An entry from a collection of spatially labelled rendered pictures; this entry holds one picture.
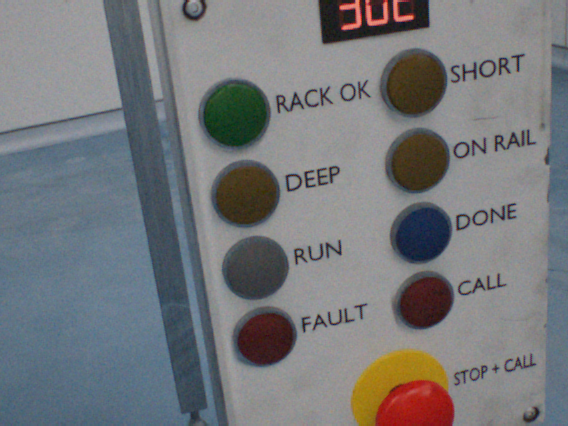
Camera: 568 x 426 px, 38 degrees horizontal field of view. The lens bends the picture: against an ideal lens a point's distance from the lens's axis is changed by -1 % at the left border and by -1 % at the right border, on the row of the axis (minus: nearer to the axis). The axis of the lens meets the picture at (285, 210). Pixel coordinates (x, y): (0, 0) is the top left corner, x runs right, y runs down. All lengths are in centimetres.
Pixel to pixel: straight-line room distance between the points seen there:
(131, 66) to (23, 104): 273
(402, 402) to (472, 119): 14
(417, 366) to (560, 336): 174
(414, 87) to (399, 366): 14
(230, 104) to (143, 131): 121
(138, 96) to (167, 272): 36
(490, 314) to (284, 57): 17
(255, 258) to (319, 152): 5
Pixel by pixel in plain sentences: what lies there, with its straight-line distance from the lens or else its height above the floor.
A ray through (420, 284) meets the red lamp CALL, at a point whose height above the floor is 95.
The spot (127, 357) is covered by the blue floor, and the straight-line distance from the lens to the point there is 223.
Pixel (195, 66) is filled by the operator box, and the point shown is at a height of 107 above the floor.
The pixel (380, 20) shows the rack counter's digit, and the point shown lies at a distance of 36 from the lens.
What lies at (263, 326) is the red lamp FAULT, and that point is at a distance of 38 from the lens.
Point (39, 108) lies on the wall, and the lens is 424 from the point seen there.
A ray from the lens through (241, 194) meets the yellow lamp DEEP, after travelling 35.
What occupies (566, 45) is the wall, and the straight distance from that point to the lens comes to 471.
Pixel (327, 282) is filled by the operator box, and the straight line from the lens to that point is 39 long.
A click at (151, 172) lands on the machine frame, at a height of 63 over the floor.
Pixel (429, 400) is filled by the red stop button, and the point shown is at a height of 90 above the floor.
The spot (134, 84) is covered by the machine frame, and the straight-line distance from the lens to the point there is 153.
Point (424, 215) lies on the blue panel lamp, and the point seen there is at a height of 98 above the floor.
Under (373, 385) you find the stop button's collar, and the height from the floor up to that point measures 89.
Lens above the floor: 114
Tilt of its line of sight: 23 degrees down
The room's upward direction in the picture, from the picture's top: 7 degrees counter-clockwise
